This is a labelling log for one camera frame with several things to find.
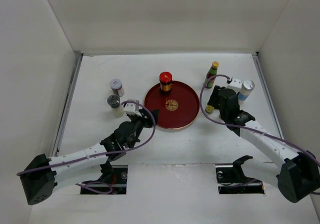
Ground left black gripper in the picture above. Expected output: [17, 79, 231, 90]
[127, 108, 158, 148]

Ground small yellow label bottle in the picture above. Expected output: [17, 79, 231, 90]
[205, 105, 215, 114]

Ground white blue label shaker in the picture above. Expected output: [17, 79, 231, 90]
[237, 80, 255, 105]

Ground green red sauce bottle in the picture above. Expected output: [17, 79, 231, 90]
[204, 61, 219, 89]

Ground red lid dark jar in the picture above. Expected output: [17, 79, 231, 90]
[159, 71, 173, 95]

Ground grey cap salt grinder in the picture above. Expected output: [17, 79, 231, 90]
[106, 95, 124, 117]

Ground white lid spice jar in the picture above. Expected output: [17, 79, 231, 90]
[109, 79, 125, 97]

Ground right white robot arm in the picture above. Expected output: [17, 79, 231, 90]
[208, 86, 320, 203]

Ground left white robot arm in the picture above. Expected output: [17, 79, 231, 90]
[17, 109, 159, 205]

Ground red round tray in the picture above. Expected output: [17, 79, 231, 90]
[144, 81, 200, 129]

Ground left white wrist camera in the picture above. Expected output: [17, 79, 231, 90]
[122, 100, 142, 117]

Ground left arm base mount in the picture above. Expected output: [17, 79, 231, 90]
[76, 163, 128, 195]

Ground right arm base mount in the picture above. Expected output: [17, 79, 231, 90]
[215, 155, 265, 194]

